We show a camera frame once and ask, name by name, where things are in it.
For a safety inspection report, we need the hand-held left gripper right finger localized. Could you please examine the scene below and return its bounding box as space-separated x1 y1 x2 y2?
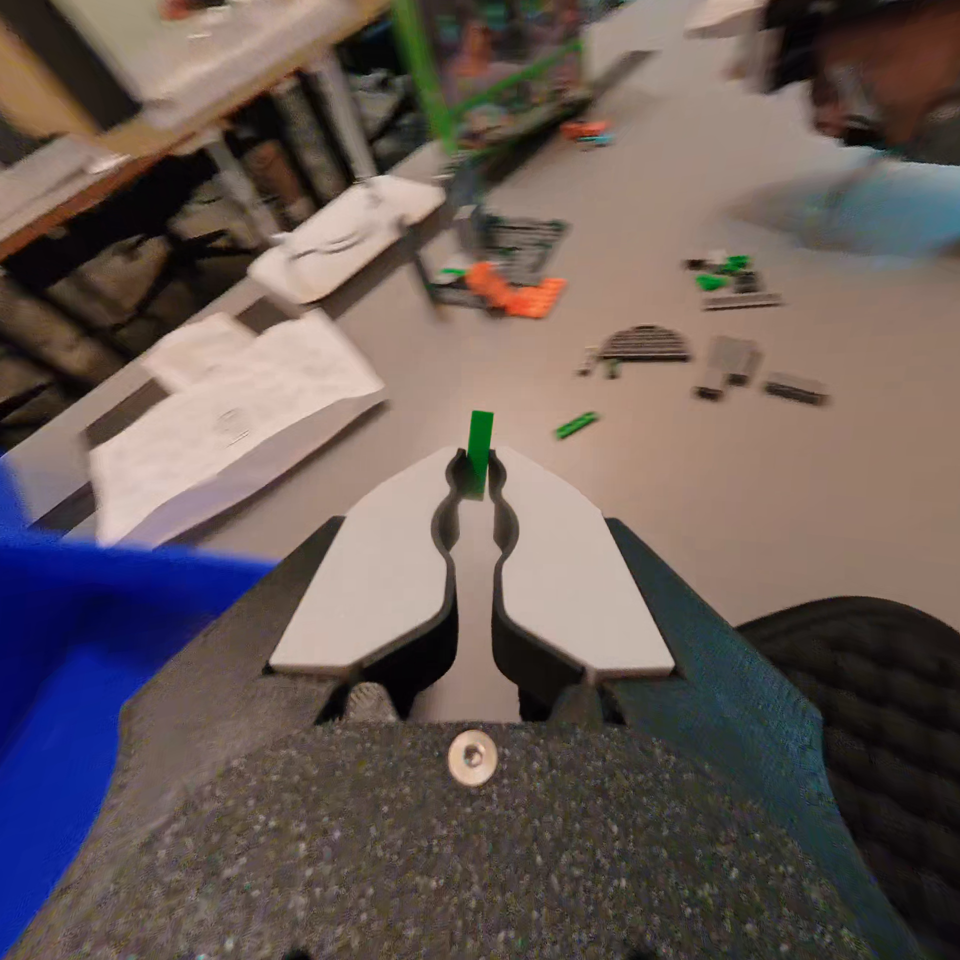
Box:
488 446 676 679

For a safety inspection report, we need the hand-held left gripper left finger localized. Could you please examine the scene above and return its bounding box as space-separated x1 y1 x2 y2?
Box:
270 446 459 676

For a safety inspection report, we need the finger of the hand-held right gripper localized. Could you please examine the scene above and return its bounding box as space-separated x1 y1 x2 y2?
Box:
687 0 769 39

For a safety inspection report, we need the blue storage bin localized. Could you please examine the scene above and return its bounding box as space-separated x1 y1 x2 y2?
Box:
0 458 280 960

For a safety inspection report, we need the lego set box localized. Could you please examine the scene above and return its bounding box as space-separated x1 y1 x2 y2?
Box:
393 0 601 151

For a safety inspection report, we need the small green lego piece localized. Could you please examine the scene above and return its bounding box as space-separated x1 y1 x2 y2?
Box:
690 255 751 294

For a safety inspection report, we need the dark grey half-round lego plate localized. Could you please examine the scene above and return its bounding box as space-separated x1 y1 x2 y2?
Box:
597 326 694 366

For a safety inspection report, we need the grey long lego brick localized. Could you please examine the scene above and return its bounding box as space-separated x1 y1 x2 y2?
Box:
765 375 829 406

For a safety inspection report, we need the orange lego plate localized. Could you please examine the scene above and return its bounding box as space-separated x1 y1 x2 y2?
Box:
507 278 568 321

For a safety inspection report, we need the grey lego baseplate build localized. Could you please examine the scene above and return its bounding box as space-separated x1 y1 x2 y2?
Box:
413 150 571 309

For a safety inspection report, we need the orange lego slope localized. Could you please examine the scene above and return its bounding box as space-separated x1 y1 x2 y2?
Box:
465 263 519 306

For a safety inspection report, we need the person's right hand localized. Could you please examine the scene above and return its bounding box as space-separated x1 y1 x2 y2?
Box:
810 18 960 159

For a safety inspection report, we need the white printed paper bag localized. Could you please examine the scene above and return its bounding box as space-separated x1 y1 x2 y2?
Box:
90 312 388 549

